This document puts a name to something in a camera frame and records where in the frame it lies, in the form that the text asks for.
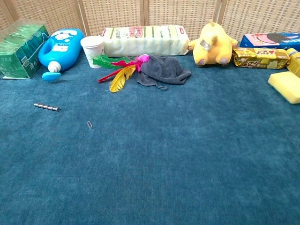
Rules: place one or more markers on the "small metal paper clip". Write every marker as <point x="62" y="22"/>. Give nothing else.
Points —
<point x="89" y="124"/>

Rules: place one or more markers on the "grey towel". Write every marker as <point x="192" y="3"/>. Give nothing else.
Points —
<point x="164" y="69"/>

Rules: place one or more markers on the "colourful feather shuttlecock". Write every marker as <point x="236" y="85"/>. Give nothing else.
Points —
<point x="119" y="70"/>

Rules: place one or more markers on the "pack of yellow sponge cloths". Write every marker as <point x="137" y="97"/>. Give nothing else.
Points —
<point x="145" y="42"/>

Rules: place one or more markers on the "white paper cup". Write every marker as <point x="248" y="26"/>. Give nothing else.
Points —
<point x="93" y="50"/>

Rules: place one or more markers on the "yellow plush toy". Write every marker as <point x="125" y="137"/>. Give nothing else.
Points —
<point x="211" y="45"/>

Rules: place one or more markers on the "woven rattan folding screen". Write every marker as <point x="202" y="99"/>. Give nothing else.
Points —
<point x="150" y="14"/>

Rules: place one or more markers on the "blue detergent bottle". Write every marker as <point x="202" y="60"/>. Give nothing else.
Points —
<point x="62" y="48"/>

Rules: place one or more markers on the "gold snack package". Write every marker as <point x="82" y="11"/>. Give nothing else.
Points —
<point x="260" y="58"/>

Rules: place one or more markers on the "yellow sponge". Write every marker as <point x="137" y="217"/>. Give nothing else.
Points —
<point x="287" y="86"/>

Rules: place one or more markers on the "blue cookie box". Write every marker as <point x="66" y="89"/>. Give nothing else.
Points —
<point x="269" y="39"/>

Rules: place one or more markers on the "green tea box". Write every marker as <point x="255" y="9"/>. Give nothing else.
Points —
<point x="20" y="55"/>

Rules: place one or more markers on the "yellow bottle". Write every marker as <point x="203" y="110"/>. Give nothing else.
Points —
<point x="294" y="61"/>

